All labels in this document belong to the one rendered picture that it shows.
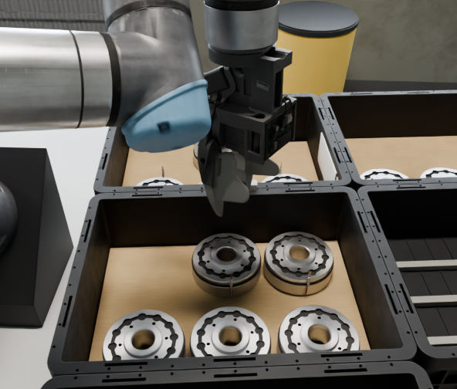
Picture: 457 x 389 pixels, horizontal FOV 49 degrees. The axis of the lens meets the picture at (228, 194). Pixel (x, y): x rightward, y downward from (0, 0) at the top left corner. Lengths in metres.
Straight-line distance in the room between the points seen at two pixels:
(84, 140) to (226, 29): 0.88
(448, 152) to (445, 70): 2.00
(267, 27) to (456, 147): 0.69
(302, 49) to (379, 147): 1.23
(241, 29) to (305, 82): 1.82
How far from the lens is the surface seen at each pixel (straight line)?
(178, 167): 0.97
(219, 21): 0.51
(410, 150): 1.08
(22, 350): 0.90
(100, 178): 0.80
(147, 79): 0.40
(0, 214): 0.85
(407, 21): 2.91
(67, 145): 1.33
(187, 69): 0.41
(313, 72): 2.29
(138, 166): 0.99
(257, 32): 0.51
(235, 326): 0.66
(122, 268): 0.79
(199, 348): 0.65
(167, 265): 0.78
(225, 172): 0.58
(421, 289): 0.80
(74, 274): 0.66
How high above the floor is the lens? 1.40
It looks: 39 degrees down
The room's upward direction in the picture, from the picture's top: straight up
